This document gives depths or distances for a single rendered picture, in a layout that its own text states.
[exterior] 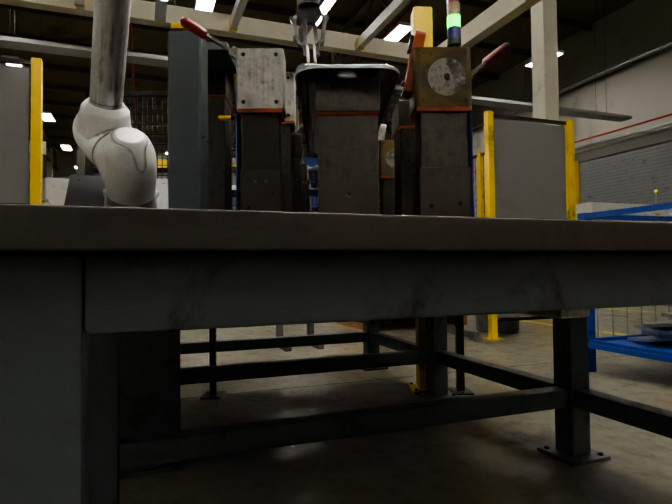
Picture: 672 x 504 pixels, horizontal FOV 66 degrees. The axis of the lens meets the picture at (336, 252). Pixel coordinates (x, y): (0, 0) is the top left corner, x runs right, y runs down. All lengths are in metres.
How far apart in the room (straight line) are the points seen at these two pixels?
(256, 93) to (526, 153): 4.19
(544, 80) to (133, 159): 8.56
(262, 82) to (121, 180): 0.83
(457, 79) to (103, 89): 1.17
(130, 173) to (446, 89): 1.05
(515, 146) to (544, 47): 5.08
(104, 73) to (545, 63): 8.62
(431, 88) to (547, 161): 4.21
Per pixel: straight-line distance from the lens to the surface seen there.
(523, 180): 4.99
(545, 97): 9.65
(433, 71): 1.05
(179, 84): 1.17
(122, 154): 1.72
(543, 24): 10.08
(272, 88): 1.03
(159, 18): 6.23
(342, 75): 1.01
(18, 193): 3.83
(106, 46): 1.80
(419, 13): 2.99
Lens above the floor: 0.64
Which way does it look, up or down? 2 degrees up
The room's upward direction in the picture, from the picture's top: 1 degrees counter-clockwise
